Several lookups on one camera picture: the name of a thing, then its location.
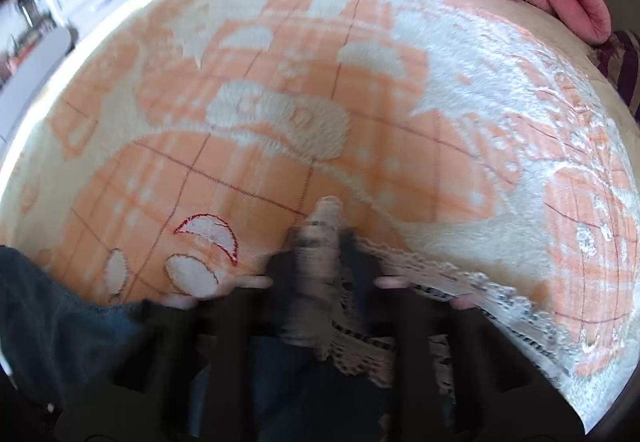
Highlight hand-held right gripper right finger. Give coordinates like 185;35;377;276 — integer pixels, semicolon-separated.
339;227;587;442

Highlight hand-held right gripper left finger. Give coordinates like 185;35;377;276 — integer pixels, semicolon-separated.
55;228;302;442

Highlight blue jeans pants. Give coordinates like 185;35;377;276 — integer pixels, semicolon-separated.
0;196;571;442

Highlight orange and cream printed blanket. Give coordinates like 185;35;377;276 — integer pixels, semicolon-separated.
0;0;640;428

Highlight grey table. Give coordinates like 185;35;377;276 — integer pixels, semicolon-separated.
0;26;77;140

